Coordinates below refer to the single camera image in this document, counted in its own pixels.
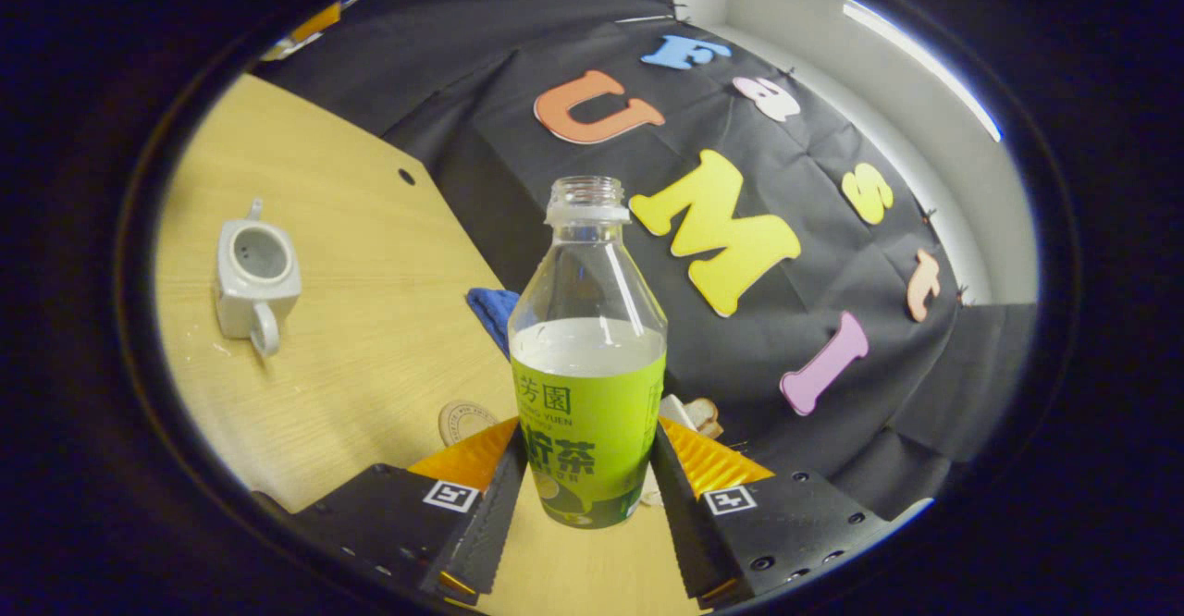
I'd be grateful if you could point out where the blue towel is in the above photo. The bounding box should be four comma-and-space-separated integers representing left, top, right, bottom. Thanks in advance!
465, 288, 521, 359

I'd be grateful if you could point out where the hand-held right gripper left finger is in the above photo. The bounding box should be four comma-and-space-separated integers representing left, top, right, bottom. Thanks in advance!
291, 417, 528, 604

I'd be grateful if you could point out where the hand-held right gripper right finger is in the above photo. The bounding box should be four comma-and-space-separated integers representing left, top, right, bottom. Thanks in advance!
650, 417, 894, 610

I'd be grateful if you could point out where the bread slice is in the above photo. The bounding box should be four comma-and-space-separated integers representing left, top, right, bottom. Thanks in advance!
689, 399, 725, 440

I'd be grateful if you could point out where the green label water bottle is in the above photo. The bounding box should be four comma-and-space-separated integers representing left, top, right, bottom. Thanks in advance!
508, 176, 669, 530

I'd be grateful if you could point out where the black backdrop cloth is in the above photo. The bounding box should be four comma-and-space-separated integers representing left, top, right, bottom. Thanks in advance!
254, 0, 1039, 521

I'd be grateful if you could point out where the round wooden coaster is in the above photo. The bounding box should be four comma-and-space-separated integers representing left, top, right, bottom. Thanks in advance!
438, 400, 500, 448

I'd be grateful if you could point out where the white ceramic teacup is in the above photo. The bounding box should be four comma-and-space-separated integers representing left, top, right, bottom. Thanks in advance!
215, 198, 302, 358

